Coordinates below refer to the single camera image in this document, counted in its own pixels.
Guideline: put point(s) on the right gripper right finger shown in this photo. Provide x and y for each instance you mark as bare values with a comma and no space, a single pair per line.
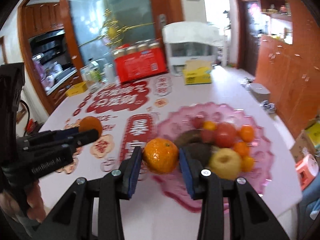
250,217

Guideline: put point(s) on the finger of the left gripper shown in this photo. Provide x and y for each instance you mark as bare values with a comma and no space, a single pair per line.
46,137
68,145

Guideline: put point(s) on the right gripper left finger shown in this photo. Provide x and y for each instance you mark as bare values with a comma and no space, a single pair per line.
90,209

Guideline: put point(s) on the large orange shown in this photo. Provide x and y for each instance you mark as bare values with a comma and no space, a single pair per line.
161,156
246,133

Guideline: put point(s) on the small yellow-orange citrus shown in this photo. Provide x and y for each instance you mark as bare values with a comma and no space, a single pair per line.
247,164

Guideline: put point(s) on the orange of pair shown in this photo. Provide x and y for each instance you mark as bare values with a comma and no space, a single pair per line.
241,148

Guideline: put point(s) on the wrinkled dark red fruit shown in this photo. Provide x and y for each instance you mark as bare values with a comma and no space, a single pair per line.
206,136

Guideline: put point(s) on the small orange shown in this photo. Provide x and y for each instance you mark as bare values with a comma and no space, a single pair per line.
209,125

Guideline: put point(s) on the person left hand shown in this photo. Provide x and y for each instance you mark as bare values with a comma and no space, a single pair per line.
34,199

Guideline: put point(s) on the flat yellow box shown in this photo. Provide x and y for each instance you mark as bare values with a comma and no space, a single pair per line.
76,89

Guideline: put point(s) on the yellow apple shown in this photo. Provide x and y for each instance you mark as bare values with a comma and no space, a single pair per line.
225,163

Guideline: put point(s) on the printed cartoon tablecloth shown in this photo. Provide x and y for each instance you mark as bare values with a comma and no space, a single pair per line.
162,107

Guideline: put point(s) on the clear plastic bottle green label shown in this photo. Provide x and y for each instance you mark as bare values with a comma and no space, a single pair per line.
94,70

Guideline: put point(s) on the white plastic bottle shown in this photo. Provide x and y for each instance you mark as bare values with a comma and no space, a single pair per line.
109,73

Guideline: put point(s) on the dark brown avocado-like fruit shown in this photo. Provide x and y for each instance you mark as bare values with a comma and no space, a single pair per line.
201,152

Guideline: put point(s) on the pink plastic fruit tray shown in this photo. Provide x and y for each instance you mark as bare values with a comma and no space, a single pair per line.
172,185

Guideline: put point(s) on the red apple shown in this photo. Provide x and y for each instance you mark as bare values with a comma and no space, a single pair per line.
225,135

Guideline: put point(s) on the cardboard box on floor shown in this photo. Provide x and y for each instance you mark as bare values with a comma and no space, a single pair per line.
307,142

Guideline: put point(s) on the brown curved fruit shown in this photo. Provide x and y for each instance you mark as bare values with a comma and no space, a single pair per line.
188,137

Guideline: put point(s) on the jar pack behind red package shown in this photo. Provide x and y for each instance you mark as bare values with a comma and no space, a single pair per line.
136,47

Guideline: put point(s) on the red snack package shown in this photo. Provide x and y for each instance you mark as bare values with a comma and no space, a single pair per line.
139,65

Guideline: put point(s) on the golden door ornament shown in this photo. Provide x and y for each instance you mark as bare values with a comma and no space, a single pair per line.
112,31

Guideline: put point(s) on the white stool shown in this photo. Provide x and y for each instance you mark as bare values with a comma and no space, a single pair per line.
259,92

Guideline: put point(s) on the white countertop appliance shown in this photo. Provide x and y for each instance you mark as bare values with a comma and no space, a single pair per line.
178,54

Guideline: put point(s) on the yellow tissue box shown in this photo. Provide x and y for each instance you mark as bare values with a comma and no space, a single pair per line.
197,72

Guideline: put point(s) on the wooden cabinet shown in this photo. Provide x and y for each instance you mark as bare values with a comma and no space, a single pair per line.
291,71

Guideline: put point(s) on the white cloth on appliance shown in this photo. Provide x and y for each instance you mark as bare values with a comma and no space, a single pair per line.
197,32

